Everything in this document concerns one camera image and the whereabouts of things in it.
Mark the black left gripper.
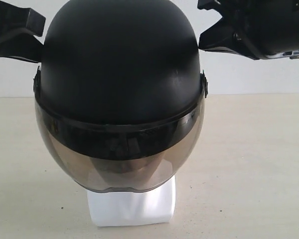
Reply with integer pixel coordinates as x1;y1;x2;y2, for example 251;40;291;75
0;0;46;63

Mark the white mannequin head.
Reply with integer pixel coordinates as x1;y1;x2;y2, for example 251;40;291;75
87;176;176;227

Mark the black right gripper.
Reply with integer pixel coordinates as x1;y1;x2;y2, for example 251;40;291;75
197;0;299;60

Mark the black helmet with visor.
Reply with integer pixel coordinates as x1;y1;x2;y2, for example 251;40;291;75
35;0;206;193

